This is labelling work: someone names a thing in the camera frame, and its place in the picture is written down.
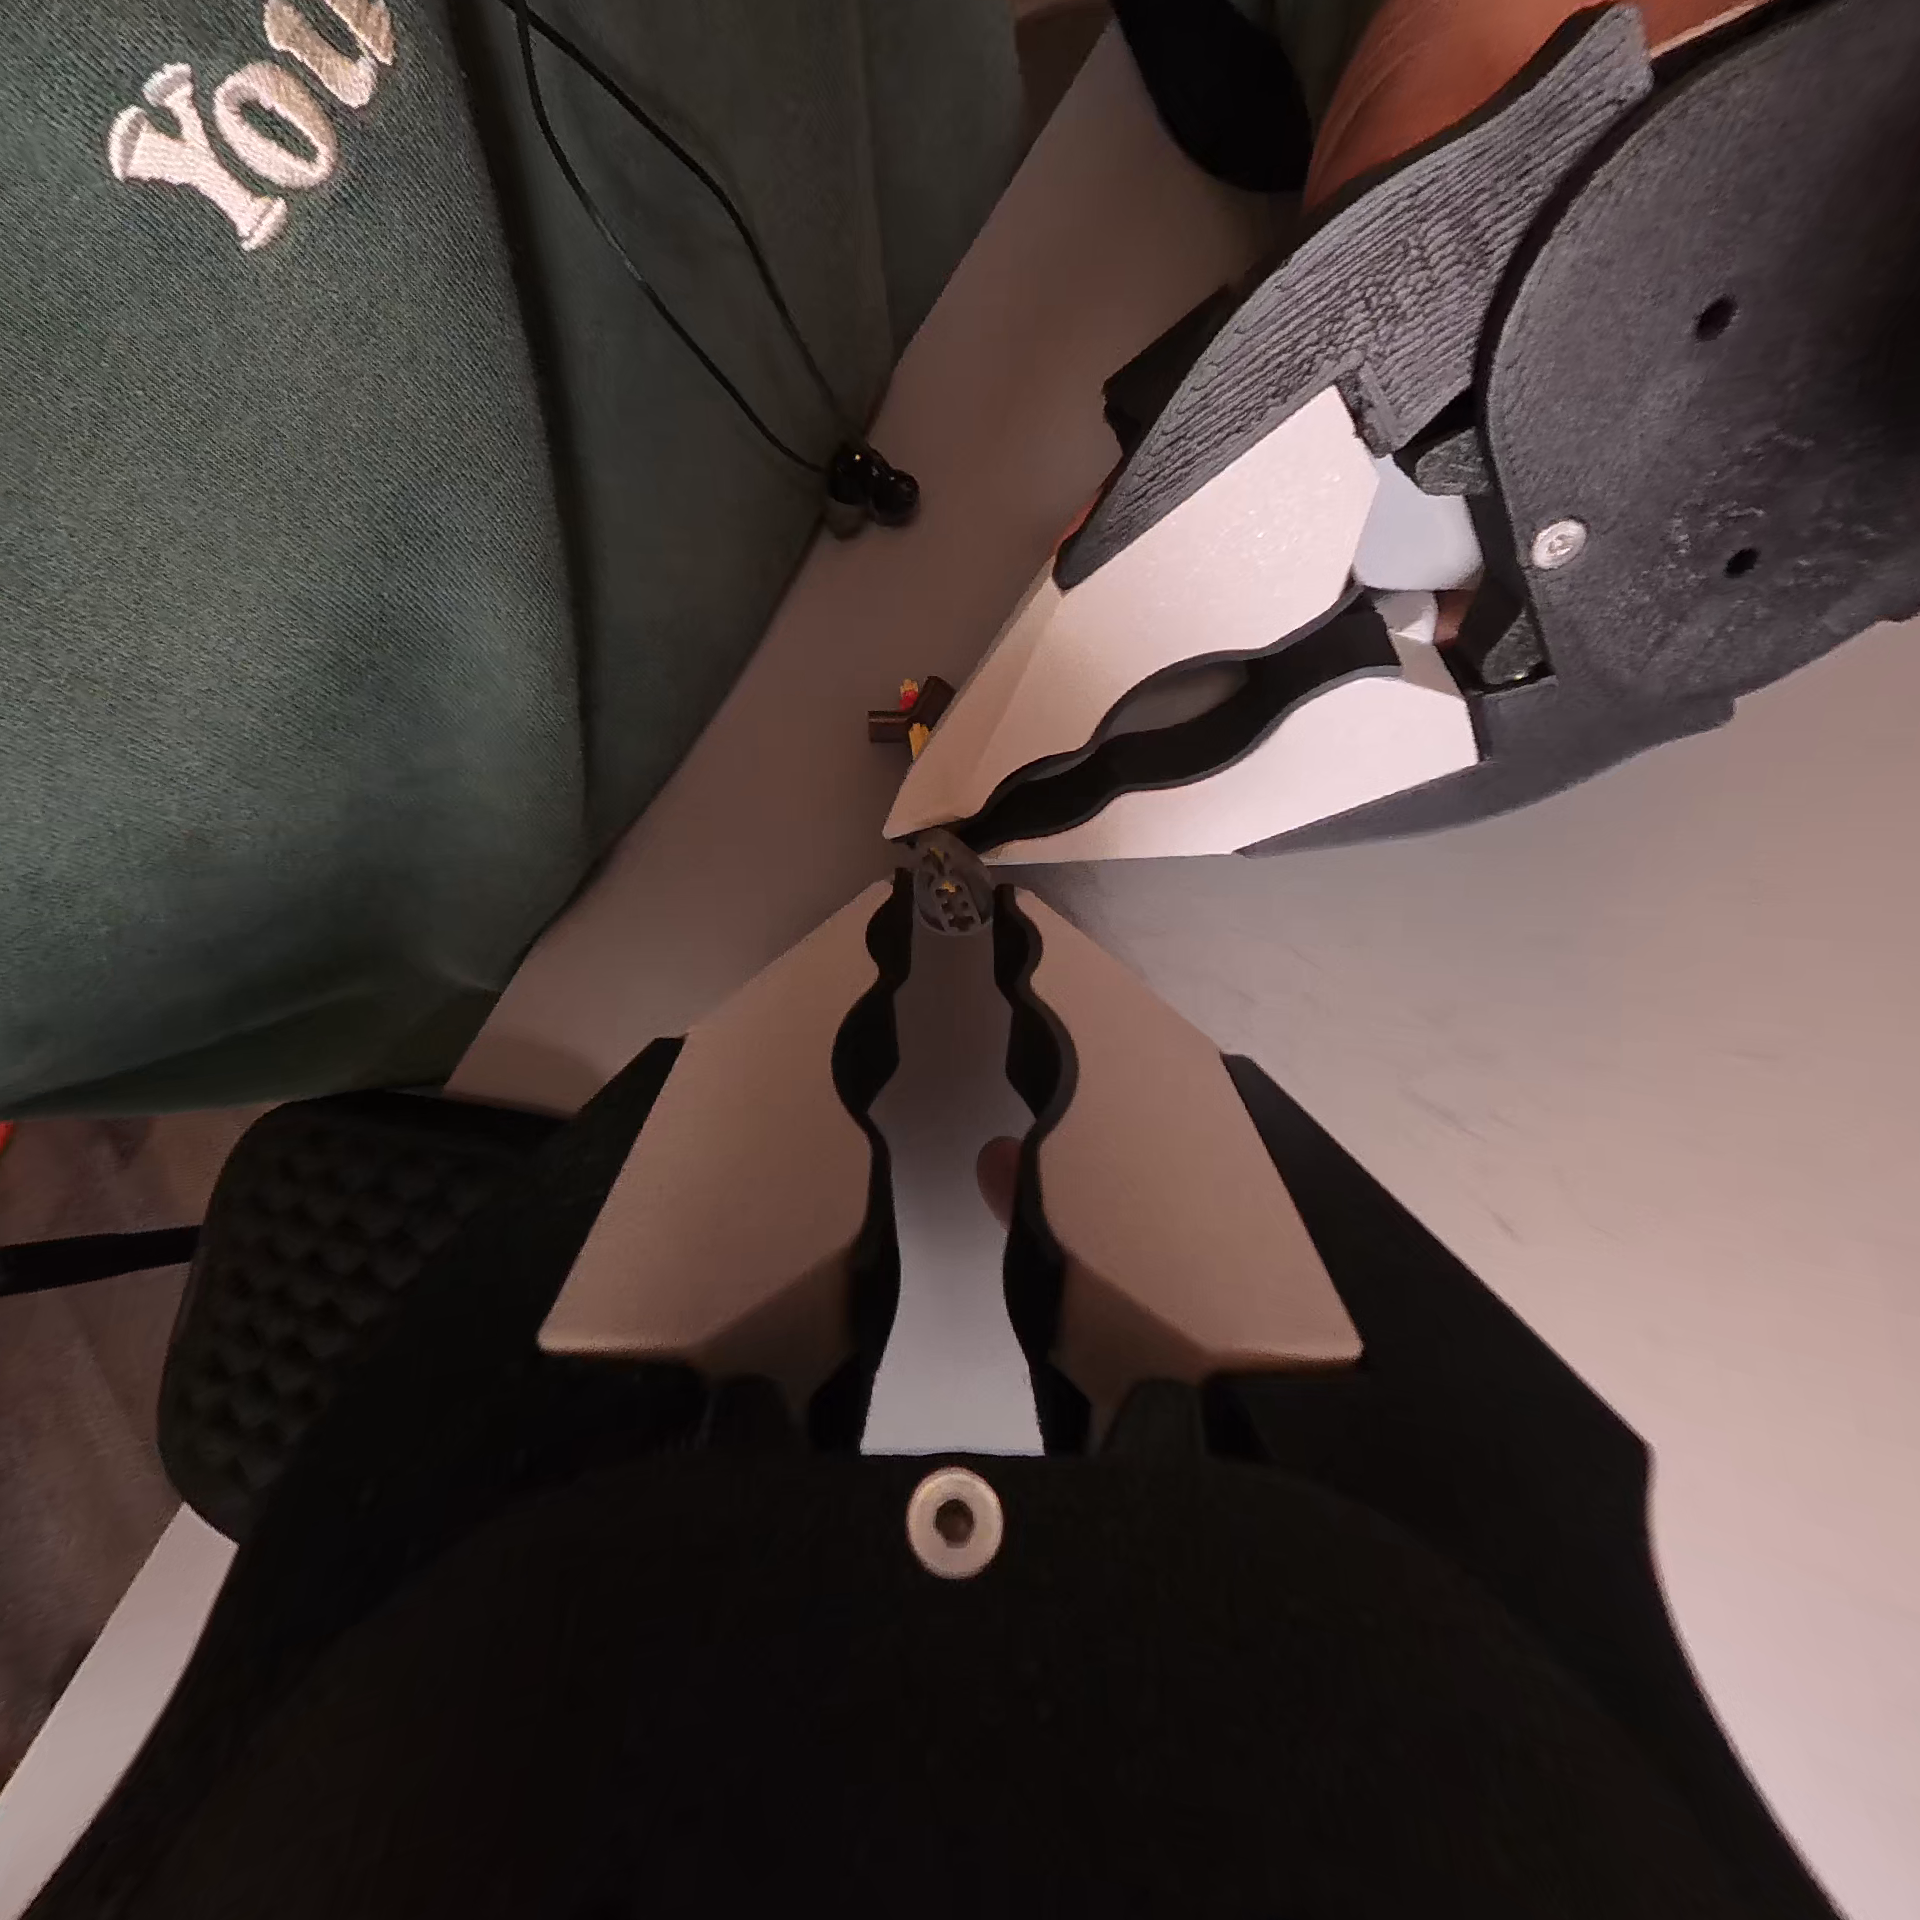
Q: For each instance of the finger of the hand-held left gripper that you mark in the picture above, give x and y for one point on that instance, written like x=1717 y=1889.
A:
x=1201 y=555
x=1349 y=751

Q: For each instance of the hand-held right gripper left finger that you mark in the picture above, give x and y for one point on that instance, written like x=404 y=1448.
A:
x=721 y=1201

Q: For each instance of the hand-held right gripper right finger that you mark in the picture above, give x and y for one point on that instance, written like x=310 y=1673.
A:
x=1185 y=1214

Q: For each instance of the yellow lego axle assembly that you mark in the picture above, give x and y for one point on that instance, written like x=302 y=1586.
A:
x=905 y=716

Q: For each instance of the grey lego disc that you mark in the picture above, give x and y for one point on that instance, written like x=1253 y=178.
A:
x=948 y=900

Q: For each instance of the person's right hand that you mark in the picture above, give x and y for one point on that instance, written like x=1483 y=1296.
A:
x=1001 y=1177

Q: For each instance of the person's left hand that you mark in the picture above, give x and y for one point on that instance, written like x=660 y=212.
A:
x=1394 y=89

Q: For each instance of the black mesh chair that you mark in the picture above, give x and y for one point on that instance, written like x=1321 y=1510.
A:
x=329 y=1244

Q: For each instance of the person's green sweatshirt torso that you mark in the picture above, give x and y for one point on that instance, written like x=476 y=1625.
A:
x=299 y=524

